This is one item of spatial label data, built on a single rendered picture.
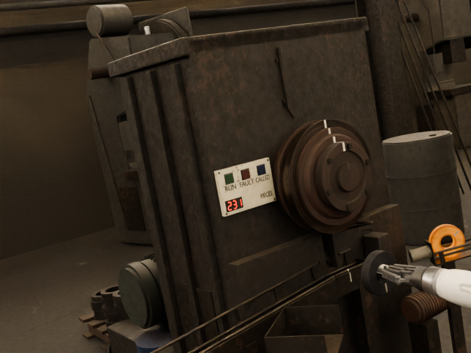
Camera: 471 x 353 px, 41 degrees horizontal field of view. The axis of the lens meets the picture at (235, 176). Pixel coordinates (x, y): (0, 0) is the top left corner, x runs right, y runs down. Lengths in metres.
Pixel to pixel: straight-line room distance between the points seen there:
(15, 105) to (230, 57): 6.01
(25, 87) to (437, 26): 6.14
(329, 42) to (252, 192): 0.78
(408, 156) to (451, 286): 3.33
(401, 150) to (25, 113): 4.90
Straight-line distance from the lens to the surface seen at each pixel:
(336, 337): 2.32
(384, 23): 6.79
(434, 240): 2.91
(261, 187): 2.50
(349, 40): 2.92
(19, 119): 8.29
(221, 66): 2.45
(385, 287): 2.24
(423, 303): 2.81
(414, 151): 5.23
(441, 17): 10.31
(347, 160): 2.53
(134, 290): 3.57
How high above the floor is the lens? 1.53
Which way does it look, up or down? 8 degrees down
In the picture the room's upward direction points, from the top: 10 degrees counter-clockwise
